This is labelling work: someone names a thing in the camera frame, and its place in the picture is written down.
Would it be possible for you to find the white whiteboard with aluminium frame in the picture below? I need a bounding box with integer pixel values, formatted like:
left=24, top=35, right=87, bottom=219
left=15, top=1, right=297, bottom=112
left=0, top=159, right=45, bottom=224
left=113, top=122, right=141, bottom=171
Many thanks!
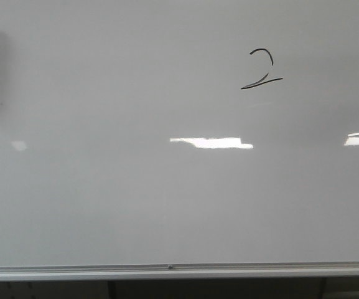
left=0, top=1, right=359, bottom=281

